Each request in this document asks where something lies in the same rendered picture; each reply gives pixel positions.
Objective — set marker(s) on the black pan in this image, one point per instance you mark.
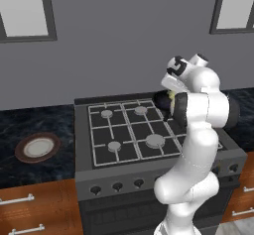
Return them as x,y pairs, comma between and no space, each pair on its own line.
160,100

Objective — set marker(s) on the yellow butter stick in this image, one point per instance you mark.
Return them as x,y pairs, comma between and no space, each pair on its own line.
171,96

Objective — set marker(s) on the dark oven door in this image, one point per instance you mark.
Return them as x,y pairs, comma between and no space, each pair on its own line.
122,215

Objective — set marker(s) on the grey gas stove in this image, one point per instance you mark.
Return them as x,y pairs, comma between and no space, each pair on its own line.
132,136

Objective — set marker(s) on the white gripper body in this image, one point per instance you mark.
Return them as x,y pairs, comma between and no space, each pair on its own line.
175,83

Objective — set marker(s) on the brown and white plate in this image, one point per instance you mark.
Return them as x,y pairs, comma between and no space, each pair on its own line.
38,147

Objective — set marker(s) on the black stove knob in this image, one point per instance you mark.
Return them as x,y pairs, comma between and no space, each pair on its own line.
95,189
117,186
139,182
234,167

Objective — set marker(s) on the grey framed window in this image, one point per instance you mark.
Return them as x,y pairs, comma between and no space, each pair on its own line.
233,6
23,9

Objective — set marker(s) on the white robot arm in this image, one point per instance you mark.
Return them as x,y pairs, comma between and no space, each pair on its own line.
198,146

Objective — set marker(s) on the brown wooden drawer front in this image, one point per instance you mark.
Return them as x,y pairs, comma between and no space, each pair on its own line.
59,224
49,192
239,206
246,176

